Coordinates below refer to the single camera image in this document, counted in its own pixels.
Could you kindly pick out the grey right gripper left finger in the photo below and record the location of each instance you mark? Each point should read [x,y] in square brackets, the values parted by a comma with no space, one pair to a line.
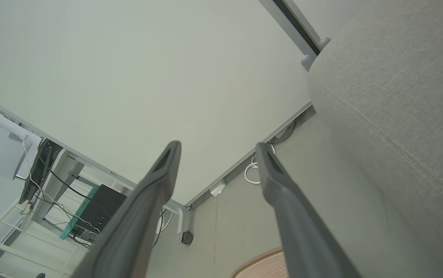
[136,224]

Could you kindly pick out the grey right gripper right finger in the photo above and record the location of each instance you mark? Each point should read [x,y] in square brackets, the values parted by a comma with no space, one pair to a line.
[298,235]

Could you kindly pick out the grey fabric sofa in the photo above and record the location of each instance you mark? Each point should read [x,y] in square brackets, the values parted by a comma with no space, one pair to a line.
[399,116]

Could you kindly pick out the black computer tower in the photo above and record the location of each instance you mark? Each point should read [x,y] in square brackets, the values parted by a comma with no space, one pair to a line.
[103,206]

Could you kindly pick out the beige perforated laundry basket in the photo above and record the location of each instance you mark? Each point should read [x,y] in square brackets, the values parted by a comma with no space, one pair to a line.
[264,267]

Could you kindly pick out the black caster wheel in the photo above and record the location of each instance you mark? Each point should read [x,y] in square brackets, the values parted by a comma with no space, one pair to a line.
[187,237]

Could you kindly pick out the white desk leg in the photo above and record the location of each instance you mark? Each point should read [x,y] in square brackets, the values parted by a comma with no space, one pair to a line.
[61,173]

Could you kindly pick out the black monitor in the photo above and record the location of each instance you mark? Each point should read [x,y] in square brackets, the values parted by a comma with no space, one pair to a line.
[38,170]

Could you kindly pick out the grey partition corner bracket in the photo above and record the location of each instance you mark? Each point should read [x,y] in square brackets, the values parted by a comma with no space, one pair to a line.
[181,216]

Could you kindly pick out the teal metal frame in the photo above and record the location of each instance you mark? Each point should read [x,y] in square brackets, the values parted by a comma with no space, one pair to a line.
[75,220]

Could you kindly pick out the white wall socket box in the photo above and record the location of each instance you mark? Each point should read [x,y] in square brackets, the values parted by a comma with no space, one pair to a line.
[217,188]

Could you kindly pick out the white shelf frame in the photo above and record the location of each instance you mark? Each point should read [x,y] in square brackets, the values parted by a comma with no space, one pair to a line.
[9,247]

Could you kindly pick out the grey partition post with foot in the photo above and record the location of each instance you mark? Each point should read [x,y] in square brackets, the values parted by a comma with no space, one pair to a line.
[307,61]
[324,41]

